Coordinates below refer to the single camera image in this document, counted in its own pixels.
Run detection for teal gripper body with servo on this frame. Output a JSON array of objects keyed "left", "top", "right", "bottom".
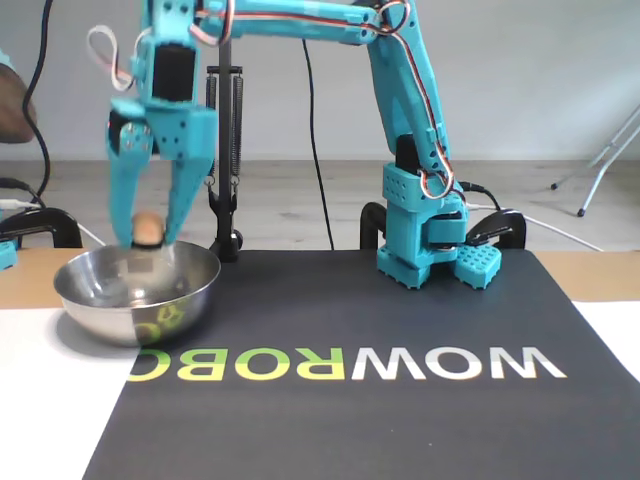
[{"left": 106, "top": 96, "right": 218, "bottom": 163}]

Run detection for teal moving gripper finger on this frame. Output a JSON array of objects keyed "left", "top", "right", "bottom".
[{"left": 108, "top": 120, "right": 153, "bottom": 250}]

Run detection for teal fixed gripper finger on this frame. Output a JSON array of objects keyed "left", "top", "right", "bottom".
[{"left": 163, "top": 157, "right": 217, "bottom": 246}]

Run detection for wooden ball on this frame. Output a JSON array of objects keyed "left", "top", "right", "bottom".
[{"left": 130, "top": 211, "right": 167, "bottom": 250}]

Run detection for teal leader arm base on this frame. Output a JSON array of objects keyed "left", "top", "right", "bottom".
[{"left": 0, "top": 238, "right": 19, "bottom": 273}]

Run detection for person forearm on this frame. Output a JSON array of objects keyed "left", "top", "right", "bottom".
[{"left": 0, "top": 63, "right": 39, "bottom": 145}]

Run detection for stainless steel bowl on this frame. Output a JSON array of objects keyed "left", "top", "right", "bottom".
[{"left": 53, "top": 238, "right": 222, "bottom": 349}]

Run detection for black table clamp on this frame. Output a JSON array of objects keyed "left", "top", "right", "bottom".
[
  {"left": 0, "top": 208, "right": 84, "bottom": 250},
  {"left": 464, "top": 208, "right": 528, "bottom": 251},
  {"left": 359, "top": 201, "right": 389, "bottom": 251}
]

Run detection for black WOWROBO printed mat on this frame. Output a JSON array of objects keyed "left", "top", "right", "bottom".
[{"left": 82, "top": 249, "right": 640, "bottom": 480}]

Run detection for white folding rack legs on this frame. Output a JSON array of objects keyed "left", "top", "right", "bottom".
[{"left": 549, "top": 103, "right": 640, "bottom": 219}]

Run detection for black camera stand with springs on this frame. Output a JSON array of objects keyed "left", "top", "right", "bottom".
[{"left": 203, "top": 39, "right": 246, "bottom": 265}]

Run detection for dark blue hanging cable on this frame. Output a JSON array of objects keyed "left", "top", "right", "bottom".
[{"left": 22, "top": 0, "right": 54, "bottom": 211}]

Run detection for red white black servo cable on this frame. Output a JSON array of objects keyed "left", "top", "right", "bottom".
[
  {"left": 394, "top": 29, "right": 456, "bottom": 201},
  {"left": 87, "top": 26, "right": 140, "bottom": 94},
  {"left": 192, "top": 0, "right": 416, "bottom": 49}
]

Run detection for thin black hanging cable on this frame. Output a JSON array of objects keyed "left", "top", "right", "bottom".
[{"left": 299, "top": 39, "right": 336, "bottom": 252}]

